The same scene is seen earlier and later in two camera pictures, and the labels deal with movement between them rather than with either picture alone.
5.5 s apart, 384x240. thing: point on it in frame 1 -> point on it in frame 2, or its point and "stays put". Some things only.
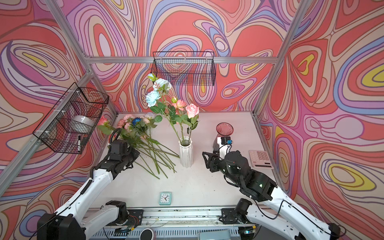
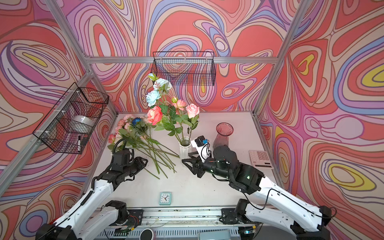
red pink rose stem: x=106 y=126 -> x=154 y=116
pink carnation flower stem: x=177 y=114 stays put
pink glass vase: x=223 y=129 stays put
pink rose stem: x=192 y=118 stays put
